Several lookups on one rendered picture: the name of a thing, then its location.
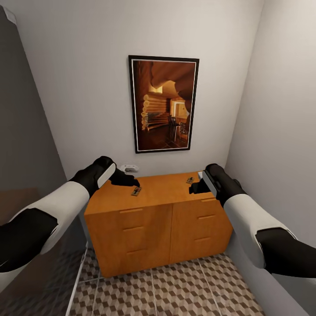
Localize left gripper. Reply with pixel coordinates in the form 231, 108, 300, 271
111, 170, 140, 187

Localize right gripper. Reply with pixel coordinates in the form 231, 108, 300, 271
189, 180, 210, 194

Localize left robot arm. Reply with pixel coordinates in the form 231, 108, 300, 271
0, 157, 140, 293

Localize mousetrap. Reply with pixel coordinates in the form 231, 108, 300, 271
131, 187, 142, 196
186, 176, 195, 184

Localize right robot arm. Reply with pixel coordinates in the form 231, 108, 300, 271
189, 163, 316, 316

